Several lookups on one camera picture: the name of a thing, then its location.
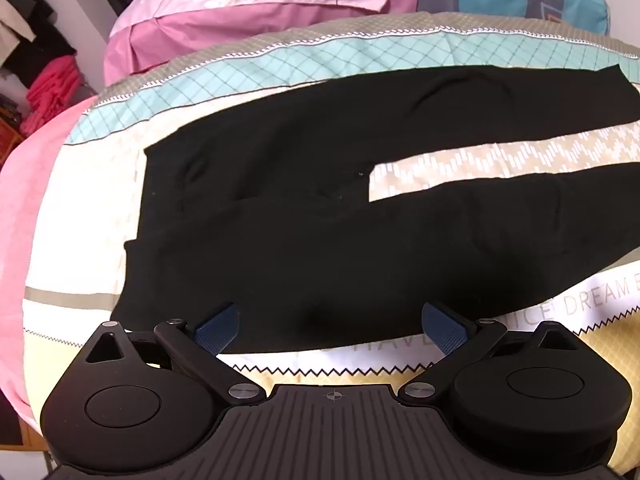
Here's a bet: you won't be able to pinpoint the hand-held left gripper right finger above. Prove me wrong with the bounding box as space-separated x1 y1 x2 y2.
400 301 582 406

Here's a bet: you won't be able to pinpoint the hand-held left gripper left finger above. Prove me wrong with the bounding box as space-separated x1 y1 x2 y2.
85 301 266 407

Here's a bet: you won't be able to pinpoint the black pants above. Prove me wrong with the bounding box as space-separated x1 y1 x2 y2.
111 62 640 356

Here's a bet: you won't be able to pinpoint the pink fleece blanket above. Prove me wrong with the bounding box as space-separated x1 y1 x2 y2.
0 95 101 443

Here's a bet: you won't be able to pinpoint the patterned beige teal quilt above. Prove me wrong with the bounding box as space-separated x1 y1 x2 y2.
22 10 640 480

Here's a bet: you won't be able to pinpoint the pile of red clothes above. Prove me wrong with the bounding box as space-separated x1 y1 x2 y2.
19 54 84 137

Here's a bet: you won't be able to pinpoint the pink pillow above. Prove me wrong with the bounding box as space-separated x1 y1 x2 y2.
103 0 419 86

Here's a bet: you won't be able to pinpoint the pile of dark clothes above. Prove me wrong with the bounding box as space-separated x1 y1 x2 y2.
0 0 77 72

